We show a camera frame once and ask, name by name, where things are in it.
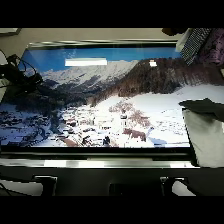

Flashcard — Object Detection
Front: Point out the dark green garment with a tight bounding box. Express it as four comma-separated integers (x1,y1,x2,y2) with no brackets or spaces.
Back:
178,97,224,123

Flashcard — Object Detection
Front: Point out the grey garment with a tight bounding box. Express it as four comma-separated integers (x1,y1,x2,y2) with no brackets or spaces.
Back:
181,108,224,168

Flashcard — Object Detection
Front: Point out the purple garment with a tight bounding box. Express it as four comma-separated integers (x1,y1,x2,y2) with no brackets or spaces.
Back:
199,27,224,69

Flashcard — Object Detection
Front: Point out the silver frame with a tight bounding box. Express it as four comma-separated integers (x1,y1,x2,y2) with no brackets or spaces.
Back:
0,155,224,197

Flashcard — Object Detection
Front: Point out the black cable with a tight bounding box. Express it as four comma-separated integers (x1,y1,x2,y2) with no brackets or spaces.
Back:
0,49,29,80

